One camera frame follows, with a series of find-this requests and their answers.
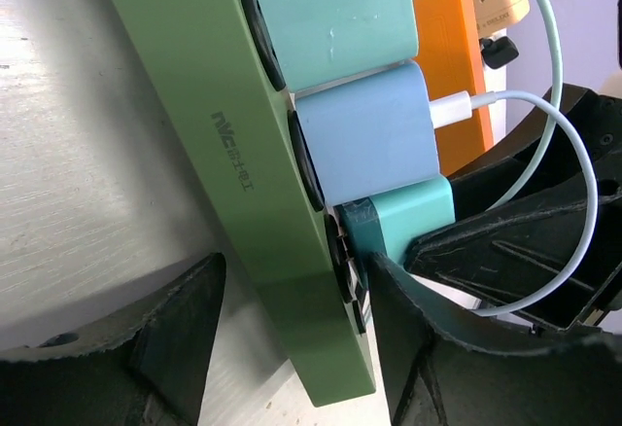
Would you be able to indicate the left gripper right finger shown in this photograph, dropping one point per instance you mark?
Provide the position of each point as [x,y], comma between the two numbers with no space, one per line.
[444,365]

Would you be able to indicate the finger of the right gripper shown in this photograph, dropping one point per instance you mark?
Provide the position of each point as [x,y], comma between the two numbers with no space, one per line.
[503,253]

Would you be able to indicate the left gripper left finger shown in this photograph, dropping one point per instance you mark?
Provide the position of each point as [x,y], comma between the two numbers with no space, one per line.
[144,364]

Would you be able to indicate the teal plug adapter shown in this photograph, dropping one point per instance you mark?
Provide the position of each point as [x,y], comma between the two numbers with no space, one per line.
[315,42]
[388,222]

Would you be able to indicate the orange power strip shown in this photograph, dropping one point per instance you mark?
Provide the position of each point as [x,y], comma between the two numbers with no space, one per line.
[449,56]

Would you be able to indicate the green power strip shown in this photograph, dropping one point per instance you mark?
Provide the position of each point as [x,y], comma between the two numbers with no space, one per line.
[217,79]

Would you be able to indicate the light blue plug adapter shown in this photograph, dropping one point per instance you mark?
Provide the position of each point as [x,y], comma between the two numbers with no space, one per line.
[371,135]

